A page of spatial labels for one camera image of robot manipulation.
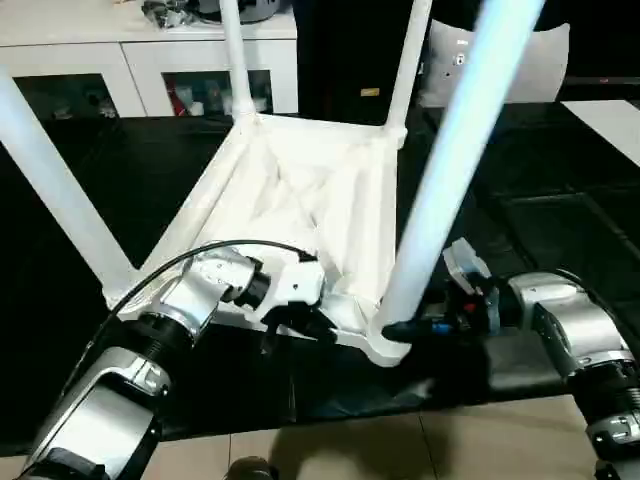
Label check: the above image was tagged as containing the white glass-door cabinet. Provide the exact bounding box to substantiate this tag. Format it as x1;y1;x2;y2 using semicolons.
0;0;300;119

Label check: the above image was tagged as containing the grey helmet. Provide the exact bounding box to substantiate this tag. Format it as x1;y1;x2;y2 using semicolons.
199;0;289;24

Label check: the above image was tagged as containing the black work mat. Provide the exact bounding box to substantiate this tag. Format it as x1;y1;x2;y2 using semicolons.
0;102;640;441

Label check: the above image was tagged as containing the black box with yellow label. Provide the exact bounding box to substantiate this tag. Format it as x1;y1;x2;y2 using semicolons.
294;0;431;114

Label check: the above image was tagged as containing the white plastic table top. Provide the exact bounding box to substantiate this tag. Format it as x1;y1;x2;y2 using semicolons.
104;112;416;369

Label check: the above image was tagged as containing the white plastic table leg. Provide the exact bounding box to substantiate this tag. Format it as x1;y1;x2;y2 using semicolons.
383;0;435;141
0;62;139;301
379;0;547;341
218;0;257;124

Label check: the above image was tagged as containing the grey cushion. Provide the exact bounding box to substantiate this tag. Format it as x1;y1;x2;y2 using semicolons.
422;18;571;107

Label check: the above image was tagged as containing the white flat board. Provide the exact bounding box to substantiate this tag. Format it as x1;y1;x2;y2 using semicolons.
560;99;640;169

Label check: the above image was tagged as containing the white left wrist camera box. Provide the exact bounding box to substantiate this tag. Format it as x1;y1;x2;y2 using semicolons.
259;259;329;326

